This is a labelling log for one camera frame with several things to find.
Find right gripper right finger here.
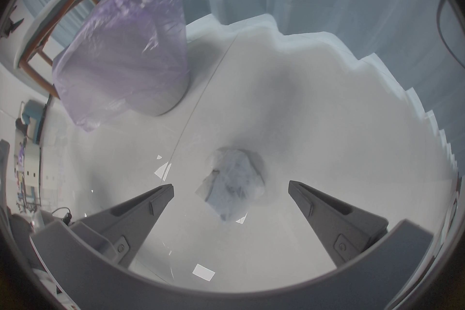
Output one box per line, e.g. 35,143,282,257
288,180,390,269

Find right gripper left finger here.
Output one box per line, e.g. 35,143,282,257
70,184,176,270

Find purple plastic bag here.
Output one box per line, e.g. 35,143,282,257
52,0,190,132

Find white trash bin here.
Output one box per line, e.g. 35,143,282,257
136,72,190,117

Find crumpled clear printed wrapper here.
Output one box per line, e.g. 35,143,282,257
195,146,269,224

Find black cable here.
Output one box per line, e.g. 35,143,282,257
437,0,465,67
50,206,74,226

